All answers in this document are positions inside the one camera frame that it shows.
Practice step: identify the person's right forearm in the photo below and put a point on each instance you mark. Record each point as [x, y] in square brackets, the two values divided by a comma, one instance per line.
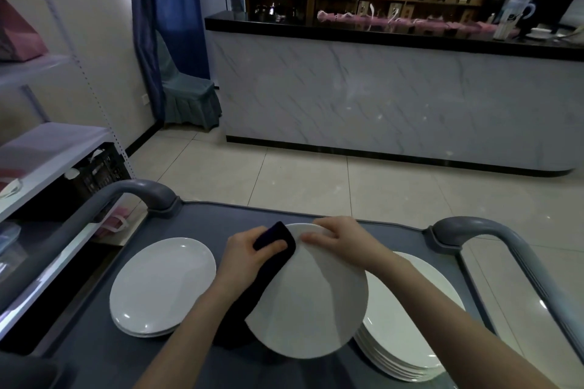
[456, 334]

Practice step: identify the small white cup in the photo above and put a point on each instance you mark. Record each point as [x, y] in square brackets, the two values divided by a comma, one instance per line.
[71, 173]

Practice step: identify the person's left forearm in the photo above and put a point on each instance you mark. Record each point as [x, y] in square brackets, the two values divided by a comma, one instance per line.
[182, 343]

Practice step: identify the white cloth bag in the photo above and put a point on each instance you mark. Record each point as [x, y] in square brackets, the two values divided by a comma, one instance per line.
[577, 37]

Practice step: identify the white cup on saucer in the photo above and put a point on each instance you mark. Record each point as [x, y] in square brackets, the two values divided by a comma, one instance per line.
[540, 34]

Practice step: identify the clear container blue lid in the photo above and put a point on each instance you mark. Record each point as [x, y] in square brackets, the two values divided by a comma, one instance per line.
[8, 243]

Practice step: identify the person's right hand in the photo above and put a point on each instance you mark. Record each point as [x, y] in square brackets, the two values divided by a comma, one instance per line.
[360, 247]

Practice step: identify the marble bar counter black top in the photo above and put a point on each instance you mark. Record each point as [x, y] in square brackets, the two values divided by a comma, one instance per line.
[388, 97]

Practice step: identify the row of pink bags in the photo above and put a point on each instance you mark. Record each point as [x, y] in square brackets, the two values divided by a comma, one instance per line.
[419, 24]

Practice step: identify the grey service cart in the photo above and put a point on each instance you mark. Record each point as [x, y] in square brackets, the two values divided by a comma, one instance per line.
[205, 220]

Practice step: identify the chair with grey-green cover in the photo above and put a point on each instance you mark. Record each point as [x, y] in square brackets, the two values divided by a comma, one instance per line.
[194, 101]

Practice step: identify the white metal shelf rack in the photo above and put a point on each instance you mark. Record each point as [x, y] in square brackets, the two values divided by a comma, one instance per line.
[50, 151]

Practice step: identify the person's left hand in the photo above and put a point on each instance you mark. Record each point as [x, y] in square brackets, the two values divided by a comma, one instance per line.
[239, 265]

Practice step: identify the white round plate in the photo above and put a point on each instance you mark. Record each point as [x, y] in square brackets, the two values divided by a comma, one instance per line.
[310, 306]

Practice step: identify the black plastic crate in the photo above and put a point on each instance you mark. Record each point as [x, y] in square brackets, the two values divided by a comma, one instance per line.
[107, 174]

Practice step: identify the blue curtain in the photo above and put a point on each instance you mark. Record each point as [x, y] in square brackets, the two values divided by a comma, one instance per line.
[173, 1]

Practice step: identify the dark blue cleaning cloth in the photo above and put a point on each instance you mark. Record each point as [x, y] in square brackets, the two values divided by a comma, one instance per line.
[237, 316]

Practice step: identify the stack of white plates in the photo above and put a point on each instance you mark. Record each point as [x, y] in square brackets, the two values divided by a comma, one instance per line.
[159, 284]
[397, 334]

